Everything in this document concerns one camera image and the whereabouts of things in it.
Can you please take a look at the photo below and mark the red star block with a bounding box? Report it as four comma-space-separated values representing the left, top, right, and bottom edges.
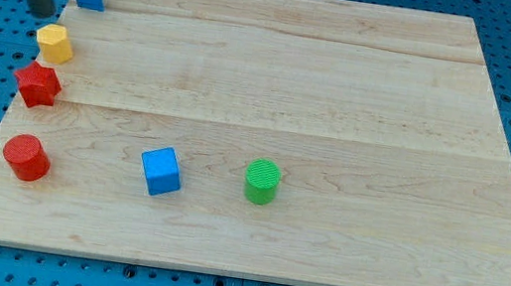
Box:
14, 61, 62, 108

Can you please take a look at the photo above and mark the green cylinder block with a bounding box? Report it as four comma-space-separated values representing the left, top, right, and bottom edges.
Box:
244, 158, 282, 206

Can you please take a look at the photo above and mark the blue cube block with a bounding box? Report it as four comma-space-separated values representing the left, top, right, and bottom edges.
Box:
141, 147, 182, 196

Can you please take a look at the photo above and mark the yellow hexagon block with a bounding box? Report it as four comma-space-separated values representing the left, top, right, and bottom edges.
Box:
36, 24, 73, 65

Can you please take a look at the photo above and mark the red cylinder block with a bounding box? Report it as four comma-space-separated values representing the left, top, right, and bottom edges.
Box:
3, 134, 51, 182

